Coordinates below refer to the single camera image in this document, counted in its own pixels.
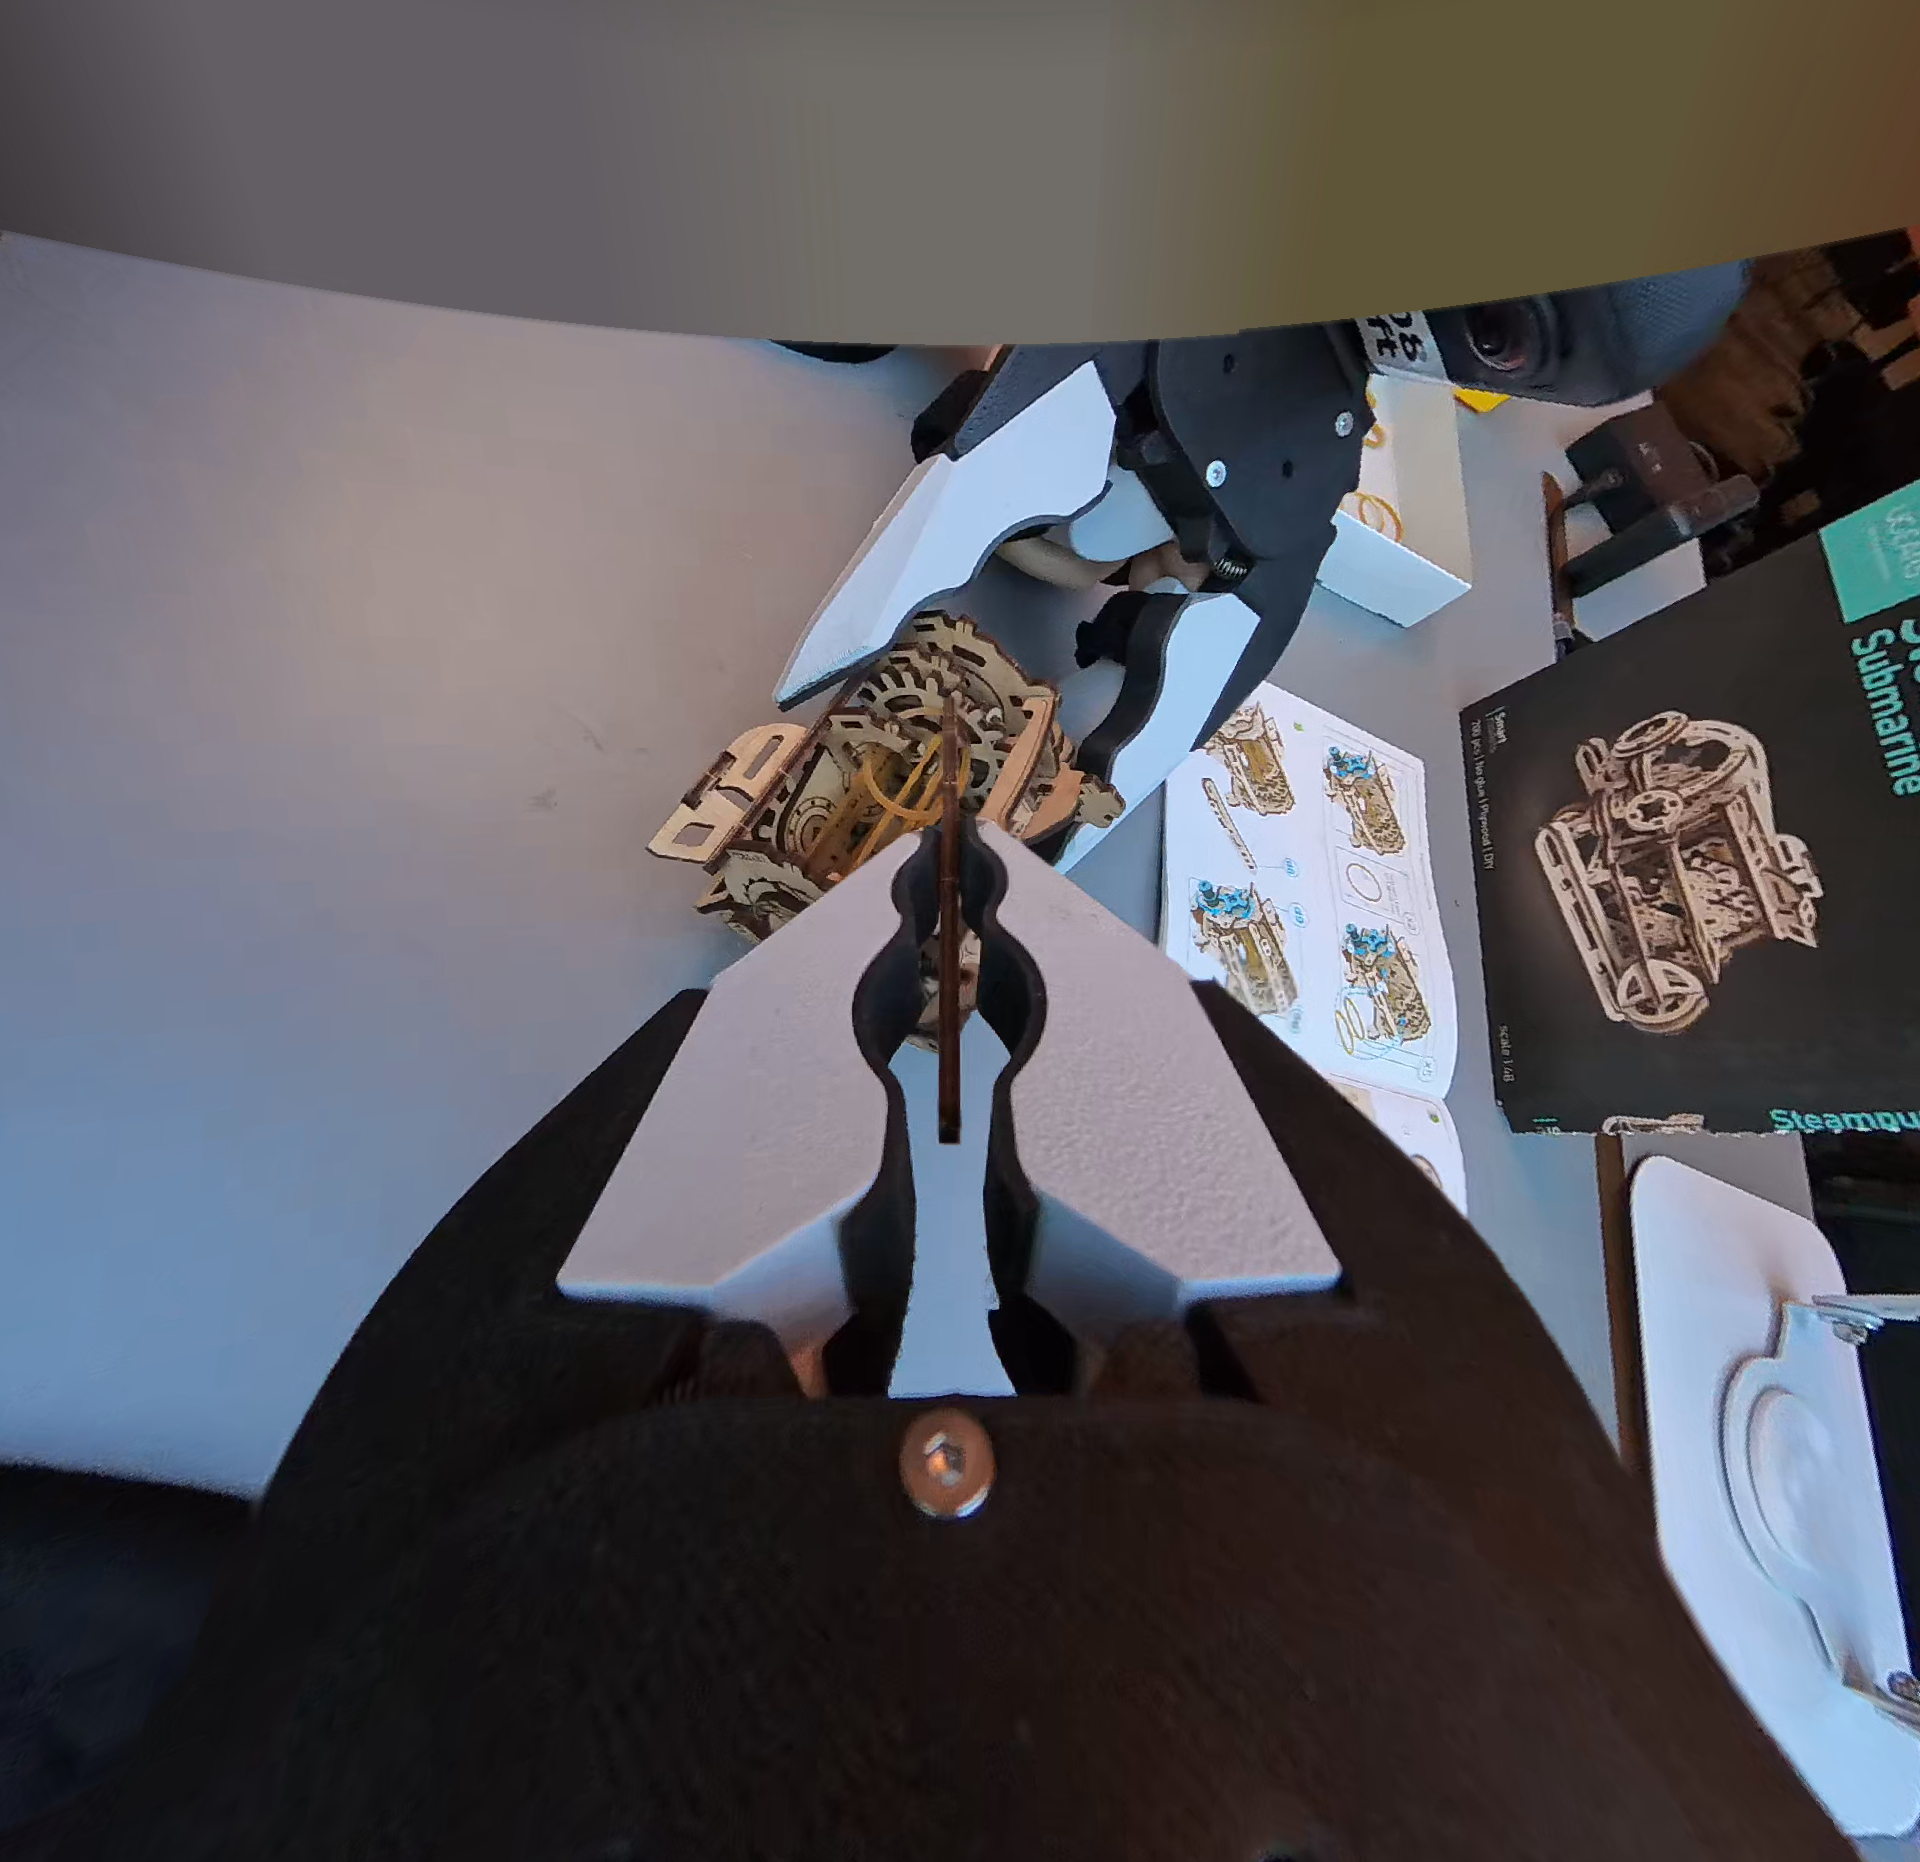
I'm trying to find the assembly instruction booklet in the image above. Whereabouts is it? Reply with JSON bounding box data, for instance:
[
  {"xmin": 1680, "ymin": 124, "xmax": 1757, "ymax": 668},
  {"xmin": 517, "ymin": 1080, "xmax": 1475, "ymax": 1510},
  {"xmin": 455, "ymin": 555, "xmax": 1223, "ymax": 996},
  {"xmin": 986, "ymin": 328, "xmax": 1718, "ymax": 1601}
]
[{"xmin": 1158, "ymin": 678, "xmax": 1470, "ymax": 1216}]

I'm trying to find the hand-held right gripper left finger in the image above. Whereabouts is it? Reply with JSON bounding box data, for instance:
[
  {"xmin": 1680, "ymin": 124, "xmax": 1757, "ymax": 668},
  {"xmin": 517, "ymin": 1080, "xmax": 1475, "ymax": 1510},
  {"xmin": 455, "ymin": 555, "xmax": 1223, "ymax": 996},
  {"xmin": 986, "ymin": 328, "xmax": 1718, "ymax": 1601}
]
[{"xmin": 556, "ymin": 828, "xmax": 963, "ymax": 1403}]

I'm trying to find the black box-shaped device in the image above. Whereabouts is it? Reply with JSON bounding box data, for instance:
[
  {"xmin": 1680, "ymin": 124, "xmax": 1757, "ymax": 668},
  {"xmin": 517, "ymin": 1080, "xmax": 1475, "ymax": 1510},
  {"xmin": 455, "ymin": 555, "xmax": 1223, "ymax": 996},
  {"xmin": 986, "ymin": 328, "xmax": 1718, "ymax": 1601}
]
[{"xmin": 1543, "ymin": 399, "xmax": 1768, "ymax": 648}]

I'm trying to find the black model kit box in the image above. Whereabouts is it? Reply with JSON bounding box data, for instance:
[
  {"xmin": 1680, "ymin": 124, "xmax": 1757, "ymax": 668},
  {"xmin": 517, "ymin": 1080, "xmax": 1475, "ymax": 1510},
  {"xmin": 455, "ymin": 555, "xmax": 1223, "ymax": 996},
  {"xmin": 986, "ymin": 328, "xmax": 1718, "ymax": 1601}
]
[{"xmin": 1457, "ymin": 480, "xmax": 1920, "ymax": 1139}]

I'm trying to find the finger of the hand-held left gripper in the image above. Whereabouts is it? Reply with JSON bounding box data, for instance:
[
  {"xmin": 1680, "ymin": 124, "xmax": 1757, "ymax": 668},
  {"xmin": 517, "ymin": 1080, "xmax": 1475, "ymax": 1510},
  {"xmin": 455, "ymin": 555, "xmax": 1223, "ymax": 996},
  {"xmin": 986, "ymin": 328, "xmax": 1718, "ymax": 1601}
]
[
  {"xmin": 1052, "ymin": 586, "xmax": 1265, "ymax": 870},
  {"xmin": 770, "ymin": 396, "xmax": 1121, "ymax": 713}
]

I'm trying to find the thin wooden model part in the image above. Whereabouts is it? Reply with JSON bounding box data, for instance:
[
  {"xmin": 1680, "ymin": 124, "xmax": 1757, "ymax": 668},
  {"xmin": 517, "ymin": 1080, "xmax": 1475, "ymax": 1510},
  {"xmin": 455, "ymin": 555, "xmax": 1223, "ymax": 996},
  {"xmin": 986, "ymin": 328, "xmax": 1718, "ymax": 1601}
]
[{"xmin": 934, "ymin": 690, "xmax": 972, "ymax": 1149}]

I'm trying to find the wooden mechanical model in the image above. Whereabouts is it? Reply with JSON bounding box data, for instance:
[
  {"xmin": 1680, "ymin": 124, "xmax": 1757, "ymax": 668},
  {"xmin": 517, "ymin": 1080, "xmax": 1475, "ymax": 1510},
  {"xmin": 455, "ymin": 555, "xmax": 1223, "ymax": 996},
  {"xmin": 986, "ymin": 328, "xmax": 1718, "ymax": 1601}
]
[{"xmin": 647, "ymin": 608, "xmax": 1125, "ymax": 993}]

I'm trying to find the person's left hand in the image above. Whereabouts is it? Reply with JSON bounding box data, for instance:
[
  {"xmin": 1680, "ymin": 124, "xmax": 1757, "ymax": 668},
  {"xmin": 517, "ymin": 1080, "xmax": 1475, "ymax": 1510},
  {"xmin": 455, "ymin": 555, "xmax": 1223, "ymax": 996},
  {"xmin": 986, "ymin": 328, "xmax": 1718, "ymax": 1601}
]
[{"xmin": 994, "ymin": 494, "xmax": 1206, "ymax": 606}]

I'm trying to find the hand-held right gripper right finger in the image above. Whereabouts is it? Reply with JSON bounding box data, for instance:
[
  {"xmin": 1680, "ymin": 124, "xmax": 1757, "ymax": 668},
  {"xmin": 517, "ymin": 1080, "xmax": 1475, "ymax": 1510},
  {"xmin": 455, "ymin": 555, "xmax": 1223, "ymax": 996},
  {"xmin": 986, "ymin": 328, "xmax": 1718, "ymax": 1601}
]
[{"xmin": 959, "ymin": 818, "xmax": 1344, "ymax": 1401}]

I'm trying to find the white cardboard tray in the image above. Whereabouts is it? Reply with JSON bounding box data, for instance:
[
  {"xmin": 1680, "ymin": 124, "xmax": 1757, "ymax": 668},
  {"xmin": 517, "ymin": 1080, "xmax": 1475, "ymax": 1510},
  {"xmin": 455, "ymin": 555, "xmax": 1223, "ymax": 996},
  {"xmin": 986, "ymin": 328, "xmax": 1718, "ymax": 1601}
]
[{"xmin": 1317, "ymin": 374, "xmax": 1475, "ymax": 628}]

